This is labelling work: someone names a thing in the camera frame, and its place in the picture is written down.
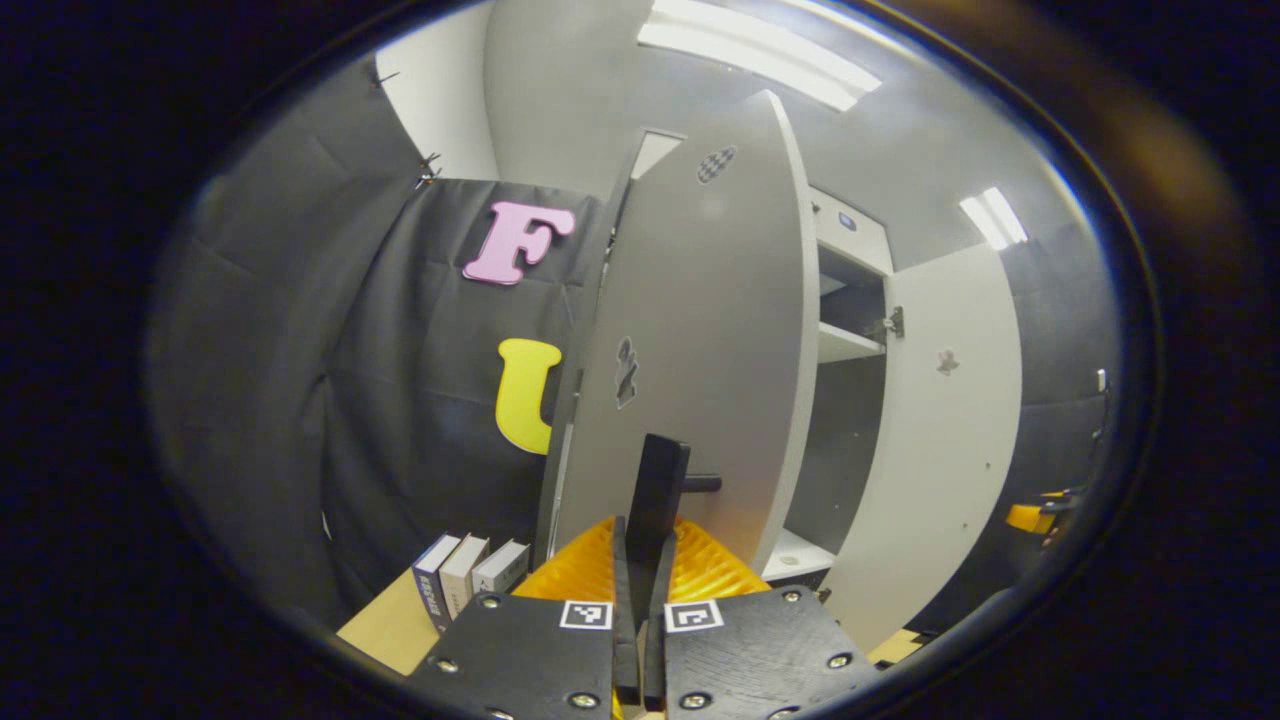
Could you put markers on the blue book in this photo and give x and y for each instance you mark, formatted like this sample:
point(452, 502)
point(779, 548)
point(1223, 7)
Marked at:
point(432, 590)

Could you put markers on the small black cloth clip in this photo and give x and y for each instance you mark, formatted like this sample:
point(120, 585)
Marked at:
point(386, 76)
point(428, 170)

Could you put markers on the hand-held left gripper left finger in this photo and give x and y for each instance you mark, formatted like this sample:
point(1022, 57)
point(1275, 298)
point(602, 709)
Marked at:
point(625, 650)

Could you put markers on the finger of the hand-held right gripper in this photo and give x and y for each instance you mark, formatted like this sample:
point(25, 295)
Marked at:
point(1025, 518)

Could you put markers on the cabinet door with checkered sticker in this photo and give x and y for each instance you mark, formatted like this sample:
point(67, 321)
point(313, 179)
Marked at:
point(700, 300)

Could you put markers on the cabinet door with box stickers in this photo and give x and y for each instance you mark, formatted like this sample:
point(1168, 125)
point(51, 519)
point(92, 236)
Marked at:
point(940, 480)

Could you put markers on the grey double-door shoe cabinet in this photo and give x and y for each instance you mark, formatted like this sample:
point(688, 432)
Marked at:
point(850, 450)

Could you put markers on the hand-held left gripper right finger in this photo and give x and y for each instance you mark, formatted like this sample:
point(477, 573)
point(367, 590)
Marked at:
point(655, 650)

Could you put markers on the small ceiling light panel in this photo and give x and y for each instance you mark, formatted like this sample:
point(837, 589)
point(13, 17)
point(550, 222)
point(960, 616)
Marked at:
point(995, 215)

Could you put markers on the black backdrop cloth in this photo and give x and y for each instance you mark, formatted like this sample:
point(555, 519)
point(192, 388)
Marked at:
point(400, 400)

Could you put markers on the white cabinet inner shelf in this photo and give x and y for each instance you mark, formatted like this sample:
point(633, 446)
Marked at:
point(845, 345)

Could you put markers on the cream book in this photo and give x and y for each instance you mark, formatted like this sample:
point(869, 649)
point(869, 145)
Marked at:
point(462, 575)

